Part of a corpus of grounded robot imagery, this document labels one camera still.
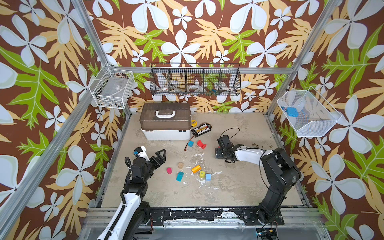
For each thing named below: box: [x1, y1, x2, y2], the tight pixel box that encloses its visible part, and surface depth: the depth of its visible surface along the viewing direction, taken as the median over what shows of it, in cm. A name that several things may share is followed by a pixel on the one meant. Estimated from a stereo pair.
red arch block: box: [196, 140, 207, 150], surface depth 103 cm
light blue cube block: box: [205, 174, 212, 181], surface depth 87 cm
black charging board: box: [191, 122, 212, 138], surface depth 110 cm
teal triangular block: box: [176, 171, 185, 182], surface depth 89 cm
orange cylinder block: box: [191, 164, 202, 174], surface depth 92 cm
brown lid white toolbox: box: [139, 103, 192, 141], surface depth 95 cm
